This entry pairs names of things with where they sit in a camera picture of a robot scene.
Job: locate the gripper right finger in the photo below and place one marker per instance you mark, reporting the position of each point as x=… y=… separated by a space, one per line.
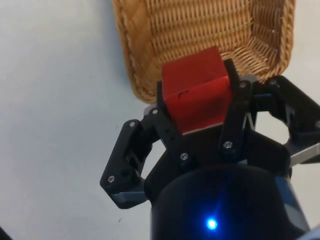
x=235 y=112

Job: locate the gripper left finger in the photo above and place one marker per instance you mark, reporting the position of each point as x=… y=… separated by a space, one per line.
x=120 y=162

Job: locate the red cube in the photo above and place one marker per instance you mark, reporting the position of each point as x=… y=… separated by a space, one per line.
x=195 y=95

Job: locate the wicker basket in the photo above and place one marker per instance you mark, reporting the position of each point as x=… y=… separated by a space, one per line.
x=200 y=25

